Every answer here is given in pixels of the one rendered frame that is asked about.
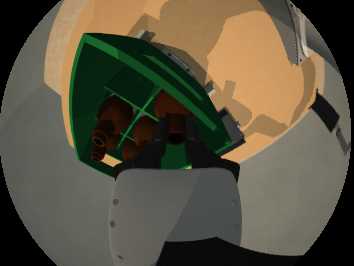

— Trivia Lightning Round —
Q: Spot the green crate with dividers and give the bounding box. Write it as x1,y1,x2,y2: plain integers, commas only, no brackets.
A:
69,33,233,178

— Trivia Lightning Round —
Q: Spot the brown glass bottle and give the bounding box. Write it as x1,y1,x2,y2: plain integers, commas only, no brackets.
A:
154,88,196,145
91,133,122,162
92,93,137,147
122,137,138,160
133,112,158,154

